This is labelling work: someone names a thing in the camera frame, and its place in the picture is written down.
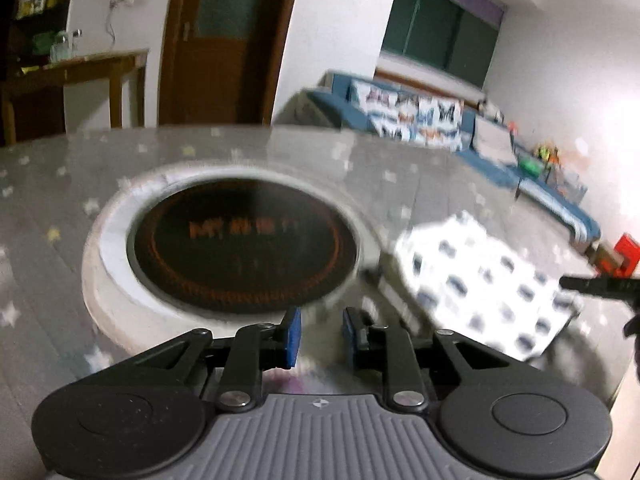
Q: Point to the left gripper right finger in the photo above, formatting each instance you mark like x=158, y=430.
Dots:
x=415, y=372

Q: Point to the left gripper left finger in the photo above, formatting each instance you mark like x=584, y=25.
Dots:
x=223, y=372

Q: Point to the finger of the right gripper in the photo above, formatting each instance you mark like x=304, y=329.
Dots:
x=623, y=289

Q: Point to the white polka dot garment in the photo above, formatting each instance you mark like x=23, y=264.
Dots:
x=452, y=275

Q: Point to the round black induction cooktop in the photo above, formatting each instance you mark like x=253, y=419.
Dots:
x=241, y=246

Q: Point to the green toy on sofa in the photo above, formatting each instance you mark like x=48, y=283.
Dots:
x=531, y=165

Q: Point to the beige cushion on sofa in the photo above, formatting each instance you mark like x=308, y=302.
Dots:
x=493, y=142

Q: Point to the black white plush toy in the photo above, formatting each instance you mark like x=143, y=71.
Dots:
x=490, y=111

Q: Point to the butterfly print pillow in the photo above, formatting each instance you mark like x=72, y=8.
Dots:
x=415, y=118

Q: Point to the blue sofa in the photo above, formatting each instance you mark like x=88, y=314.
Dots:
x=328, y=106

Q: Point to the dark green window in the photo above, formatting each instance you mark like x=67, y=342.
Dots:
x=457, y=37

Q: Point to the brown wooden door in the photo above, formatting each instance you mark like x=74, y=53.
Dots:
x=221, y=61

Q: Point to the glass jar on table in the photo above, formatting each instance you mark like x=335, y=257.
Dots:
x=64, y=46

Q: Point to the dark wooden shelf cabinet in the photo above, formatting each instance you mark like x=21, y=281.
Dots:
x=28, y=29

